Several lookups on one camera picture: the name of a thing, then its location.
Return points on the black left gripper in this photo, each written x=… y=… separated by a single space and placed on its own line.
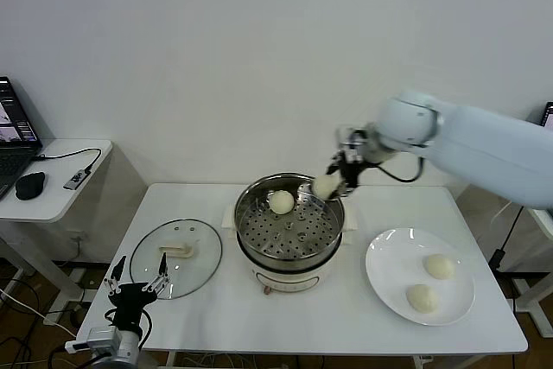
x=129 y=304

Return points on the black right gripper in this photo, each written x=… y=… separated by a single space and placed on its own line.
x=353 y=168

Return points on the white steamed baozi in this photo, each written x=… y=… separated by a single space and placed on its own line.
x=325 y=186
x=439 y=266
x=422 y=298
x=281 y=203

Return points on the round glass lid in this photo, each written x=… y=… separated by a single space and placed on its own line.
x=175 y=251

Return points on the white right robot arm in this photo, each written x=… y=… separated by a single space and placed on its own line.
x=475 y=140

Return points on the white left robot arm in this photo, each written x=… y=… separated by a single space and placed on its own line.
x=129 y=349

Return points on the stainless steel steamer basket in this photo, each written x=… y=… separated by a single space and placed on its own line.
x=248 y=215

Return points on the white round plate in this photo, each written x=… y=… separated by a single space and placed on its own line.
x=389 y=265

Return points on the white side table with mouse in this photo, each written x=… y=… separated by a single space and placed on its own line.
x=65 y=209

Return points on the white electric cooker pot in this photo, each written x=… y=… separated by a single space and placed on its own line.
x=287 y=279

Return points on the grey usb hub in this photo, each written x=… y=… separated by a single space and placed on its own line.
x=78 y=179

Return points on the black computer mouse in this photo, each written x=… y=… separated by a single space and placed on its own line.
x=30 y=185

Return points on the white side table with sticker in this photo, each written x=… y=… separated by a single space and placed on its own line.
x=484 y=224

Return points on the black laptop beside mouse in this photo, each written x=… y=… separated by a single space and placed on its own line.
x=13 y=157

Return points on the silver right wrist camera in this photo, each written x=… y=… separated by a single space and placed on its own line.
x=354 y=142

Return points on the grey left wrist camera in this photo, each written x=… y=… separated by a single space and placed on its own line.
x=103 y=339

